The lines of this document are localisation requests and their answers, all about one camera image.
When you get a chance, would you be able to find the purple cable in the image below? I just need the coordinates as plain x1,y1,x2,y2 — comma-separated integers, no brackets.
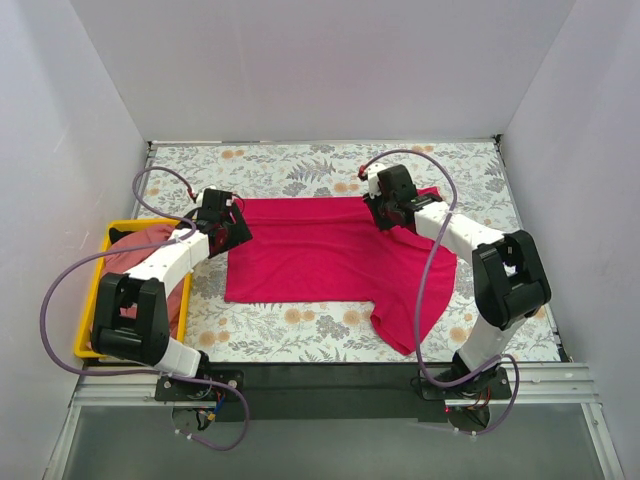
360,148,520,437
39,166,251,450

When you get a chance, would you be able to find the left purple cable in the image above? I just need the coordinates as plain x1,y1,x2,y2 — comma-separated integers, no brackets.
39,166,251,450

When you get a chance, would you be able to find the aluminium frame rail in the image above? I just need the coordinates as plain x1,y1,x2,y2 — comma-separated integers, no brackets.
74,362,601,405

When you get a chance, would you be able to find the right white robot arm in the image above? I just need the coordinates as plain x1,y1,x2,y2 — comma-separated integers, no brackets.
358,162,551,398

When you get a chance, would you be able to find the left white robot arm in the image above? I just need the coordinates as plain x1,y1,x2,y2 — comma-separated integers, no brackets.
90,188,252,400

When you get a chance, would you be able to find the magenta t shirt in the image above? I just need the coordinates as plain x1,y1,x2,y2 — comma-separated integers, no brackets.
224,197,457,355

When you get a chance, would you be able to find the black garment in bin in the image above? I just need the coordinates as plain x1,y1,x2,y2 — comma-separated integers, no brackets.
108,227,132,245

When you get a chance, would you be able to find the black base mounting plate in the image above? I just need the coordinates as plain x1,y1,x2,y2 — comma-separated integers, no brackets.
154,362,511,425

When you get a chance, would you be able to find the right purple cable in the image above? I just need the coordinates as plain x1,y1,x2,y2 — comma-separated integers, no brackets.
360,148,520,437

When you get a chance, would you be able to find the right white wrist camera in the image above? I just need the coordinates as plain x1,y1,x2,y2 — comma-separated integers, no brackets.
358,162,386,197

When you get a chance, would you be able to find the yellow plastic bin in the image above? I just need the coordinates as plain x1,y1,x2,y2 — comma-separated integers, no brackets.
74,218,192,358

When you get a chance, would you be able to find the salmon pink t shirt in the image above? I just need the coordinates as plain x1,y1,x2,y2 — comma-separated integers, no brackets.
101,224,184,338

